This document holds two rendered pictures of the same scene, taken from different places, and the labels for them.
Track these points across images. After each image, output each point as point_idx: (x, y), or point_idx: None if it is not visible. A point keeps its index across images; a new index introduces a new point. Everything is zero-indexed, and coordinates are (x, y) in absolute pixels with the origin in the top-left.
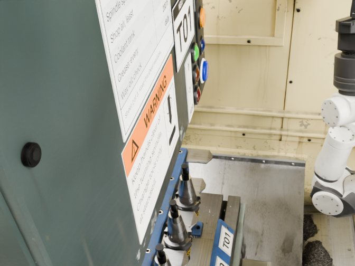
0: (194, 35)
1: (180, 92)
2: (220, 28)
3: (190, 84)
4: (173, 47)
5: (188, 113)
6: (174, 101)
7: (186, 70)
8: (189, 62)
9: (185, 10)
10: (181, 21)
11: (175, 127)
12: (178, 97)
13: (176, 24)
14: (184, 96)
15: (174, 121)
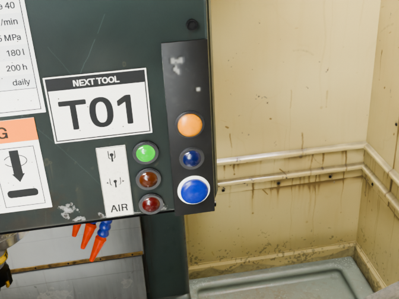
0: (156, 135)
1: (72, 169)
2: None
3: (121, 179)
4: (45, 114)
5: (105, 205)
6: (35, 164)
7: (98, 156)
8: (116, 153)
9: (105, 95)
10: (85, 101)
11: (38, 192)
12: (59, 169)
13: (59, 96)
14: (90, 181)
15: (32, 183)
